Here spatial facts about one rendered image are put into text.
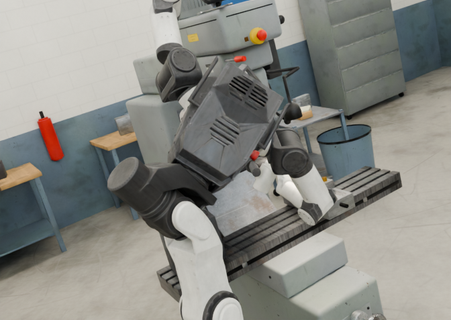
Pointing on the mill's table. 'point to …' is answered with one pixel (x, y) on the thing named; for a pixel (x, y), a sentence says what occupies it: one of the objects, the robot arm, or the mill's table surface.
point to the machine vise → (335, 203)
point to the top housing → (229, 27)
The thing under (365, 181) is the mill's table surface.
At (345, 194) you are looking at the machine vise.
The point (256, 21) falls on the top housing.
